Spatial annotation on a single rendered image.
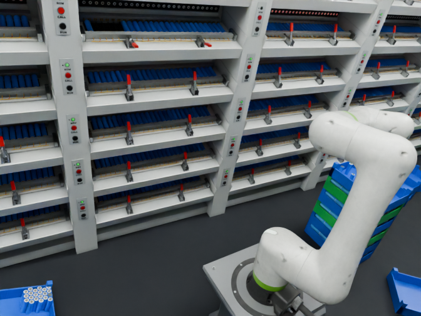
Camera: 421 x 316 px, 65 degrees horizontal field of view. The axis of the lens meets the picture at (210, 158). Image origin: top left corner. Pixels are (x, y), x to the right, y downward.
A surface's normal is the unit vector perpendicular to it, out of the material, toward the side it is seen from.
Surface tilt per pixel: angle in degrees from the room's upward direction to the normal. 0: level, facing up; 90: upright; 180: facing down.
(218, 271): 3
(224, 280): 3
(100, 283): 0
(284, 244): 11
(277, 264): 87
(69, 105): 90
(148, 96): 16
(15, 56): 106
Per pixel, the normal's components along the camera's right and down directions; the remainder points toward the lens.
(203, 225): 0.14, -0.81
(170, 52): 0.40, 0.76
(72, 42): 0.46, 0.56
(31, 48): 0.25, -0.63
